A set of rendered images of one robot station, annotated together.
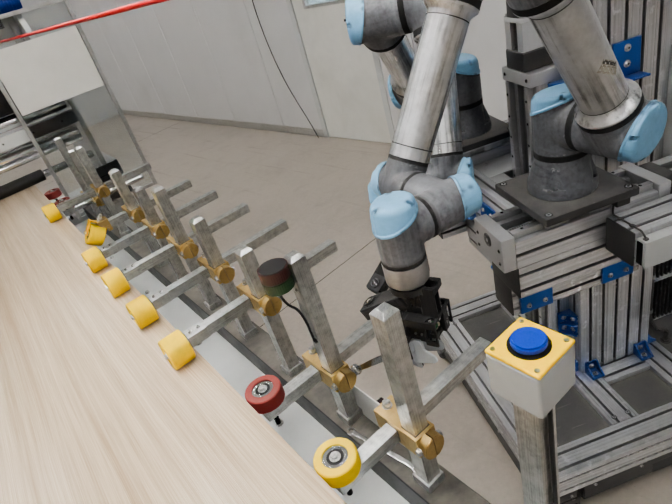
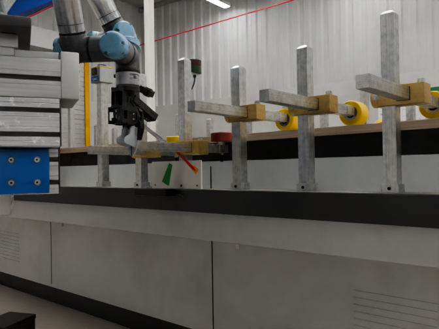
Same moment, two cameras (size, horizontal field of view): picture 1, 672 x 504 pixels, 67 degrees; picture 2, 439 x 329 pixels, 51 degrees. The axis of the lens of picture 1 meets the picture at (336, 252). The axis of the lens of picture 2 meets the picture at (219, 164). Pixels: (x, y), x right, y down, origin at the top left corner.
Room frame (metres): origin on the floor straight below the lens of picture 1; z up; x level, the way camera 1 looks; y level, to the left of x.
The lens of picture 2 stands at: (2.48, -0.34, 0.77)
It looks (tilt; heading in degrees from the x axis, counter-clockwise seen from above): 1 degrees up; 161
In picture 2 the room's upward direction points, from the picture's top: 1 degrees counter-clockwise
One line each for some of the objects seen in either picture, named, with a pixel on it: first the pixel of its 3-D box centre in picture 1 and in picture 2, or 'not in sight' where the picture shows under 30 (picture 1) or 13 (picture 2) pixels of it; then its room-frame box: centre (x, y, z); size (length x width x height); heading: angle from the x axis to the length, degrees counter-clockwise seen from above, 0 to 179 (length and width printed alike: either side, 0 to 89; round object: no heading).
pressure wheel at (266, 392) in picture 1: (270, 405); (221, 146); (0.80, 0.23, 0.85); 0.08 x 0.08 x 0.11
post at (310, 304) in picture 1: (325, 345); (185, 124); (0.85, 0.08, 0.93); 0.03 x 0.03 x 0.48; 30
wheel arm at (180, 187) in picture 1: (151, 202); not in sight; (2.00, 0.66, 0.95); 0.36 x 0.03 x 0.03; 120
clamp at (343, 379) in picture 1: (328, 369); (190, 147); (0.86, 0.10, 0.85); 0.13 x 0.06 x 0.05; 30
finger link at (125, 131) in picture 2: not in sight; (124, 141); (1.01, -0.16, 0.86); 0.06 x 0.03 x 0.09; 120
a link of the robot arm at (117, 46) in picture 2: not in sight; (111, 48); (1.11, -0.20, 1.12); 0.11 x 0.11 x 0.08; 66
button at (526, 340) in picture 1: (528, 342); not in sight; (0.41, -0.18, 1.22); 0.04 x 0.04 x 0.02
